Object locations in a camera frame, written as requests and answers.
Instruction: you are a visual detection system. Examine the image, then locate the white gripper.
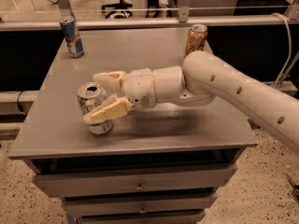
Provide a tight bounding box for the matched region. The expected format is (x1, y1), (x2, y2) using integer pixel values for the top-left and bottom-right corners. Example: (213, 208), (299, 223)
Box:
(83, 68), (157, 124)

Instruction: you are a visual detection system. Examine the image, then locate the green white 7up can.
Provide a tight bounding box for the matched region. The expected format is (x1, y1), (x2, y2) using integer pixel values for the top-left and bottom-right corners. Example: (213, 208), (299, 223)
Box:
(78, 82), (113, 134)

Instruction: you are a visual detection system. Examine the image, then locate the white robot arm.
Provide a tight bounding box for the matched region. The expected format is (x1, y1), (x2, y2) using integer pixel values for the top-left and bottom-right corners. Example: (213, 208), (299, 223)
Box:
(83, 50), (299, 155)

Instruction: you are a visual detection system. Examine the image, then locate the blue silver energy drink can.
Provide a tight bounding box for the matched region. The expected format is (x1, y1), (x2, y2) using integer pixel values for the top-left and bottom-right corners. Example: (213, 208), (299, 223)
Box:
(60, 16), (84, 58)

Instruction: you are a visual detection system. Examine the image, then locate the orange soda can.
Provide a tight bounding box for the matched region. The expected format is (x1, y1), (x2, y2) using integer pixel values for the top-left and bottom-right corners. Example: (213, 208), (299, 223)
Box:
(185, 24), (208, 55)

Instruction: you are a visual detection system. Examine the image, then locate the grey drawer cabinet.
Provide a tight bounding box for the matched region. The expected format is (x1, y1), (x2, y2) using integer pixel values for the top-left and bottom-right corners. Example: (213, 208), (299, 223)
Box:
(8, 26), (259, 224)

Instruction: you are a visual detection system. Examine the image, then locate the top grey drawer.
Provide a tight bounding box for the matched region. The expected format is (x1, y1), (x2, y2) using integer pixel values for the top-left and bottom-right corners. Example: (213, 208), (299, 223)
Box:
(33, 164), (237, 197)

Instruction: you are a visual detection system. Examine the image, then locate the grey drawer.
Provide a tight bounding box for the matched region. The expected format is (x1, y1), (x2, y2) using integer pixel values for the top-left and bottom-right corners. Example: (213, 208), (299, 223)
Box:
(62, 192), (218, 217)
(78, 210), (206, 224)
(33, 164), (237, 197)

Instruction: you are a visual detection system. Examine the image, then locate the middle grey drawer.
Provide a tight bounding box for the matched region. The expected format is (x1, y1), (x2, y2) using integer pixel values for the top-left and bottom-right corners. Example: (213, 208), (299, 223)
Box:
(62, 192), (218, 217)

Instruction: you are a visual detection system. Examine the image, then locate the bottom grey drawer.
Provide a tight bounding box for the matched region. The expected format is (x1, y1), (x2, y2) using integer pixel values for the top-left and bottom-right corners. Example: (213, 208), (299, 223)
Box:
(78, 210), (206, 224)

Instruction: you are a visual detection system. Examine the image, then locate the black tool on floor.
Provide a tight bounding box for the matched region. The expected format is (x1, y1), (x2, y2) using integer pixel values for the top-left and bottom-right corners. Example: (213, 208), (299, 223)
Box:
(286, 174), (299, 198)

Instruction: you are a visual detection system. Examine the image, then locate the metal railing frame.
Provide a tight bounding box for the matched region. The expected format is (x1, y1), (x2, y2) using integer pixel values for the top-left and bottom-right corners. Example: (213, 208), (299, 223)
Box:
(0, 0), (298, 31)

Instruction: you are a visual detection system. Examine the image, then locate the white cable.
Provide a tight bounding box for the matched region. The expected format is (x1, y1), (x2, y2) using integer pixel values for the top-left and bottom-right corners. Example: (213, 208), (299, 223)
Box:
(270, 12), (293, 89)

